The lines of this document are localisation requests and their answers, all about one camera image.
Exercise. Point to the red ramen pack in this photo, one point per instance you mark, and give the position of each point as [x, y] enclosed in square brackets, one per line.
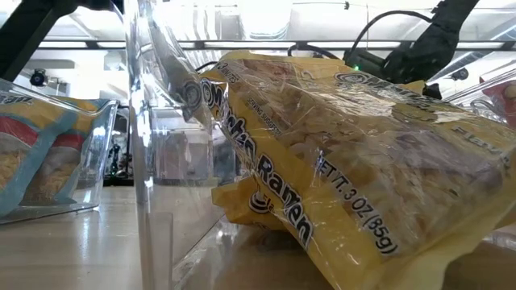
[500, 94]

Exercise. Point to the yellow creamy chicken ramen pack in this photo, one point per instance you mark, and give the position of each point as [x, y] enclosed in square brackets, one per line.
[363, 181]
[238, 209]

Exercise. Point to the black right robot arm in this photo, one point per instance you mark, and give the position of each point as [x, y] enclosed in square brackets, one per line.
[443, 32]

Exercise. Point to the black ceiling dome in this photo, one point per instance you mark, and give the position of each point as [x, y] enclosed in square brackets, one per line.
[459, 74]

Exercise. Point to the overhead light bar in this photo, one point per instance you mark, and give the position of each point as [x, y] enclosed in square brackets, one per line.
[463, 44]

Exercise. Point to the clear plastic bin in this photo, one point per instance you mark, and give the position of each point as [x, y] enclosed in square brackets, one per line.
[479, 105]
[242, 266]
[92, 169]

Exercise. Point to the silver ceiling pipe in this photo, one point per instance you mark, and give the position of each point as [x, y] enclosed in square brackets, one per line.
[492, 44]

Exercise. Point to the black ceiling hook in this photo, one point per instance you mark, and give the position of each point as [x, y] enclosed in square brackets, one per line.
[346, 5]

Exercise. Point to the dark background equipment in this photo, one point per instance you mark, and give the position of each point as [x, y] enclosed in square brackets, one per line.
[117, 161]

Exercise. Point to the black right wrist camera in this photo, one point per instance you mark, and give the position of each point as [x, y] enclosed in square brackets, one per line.
[363, 62]

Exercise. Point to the silver ventilation duct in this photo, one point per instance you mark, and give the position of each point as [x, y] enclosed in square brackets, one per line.
[264, 20]

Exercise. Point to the black ceiling camera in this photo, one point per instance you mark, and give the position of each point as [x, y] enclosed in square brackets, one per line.
[38, 78]

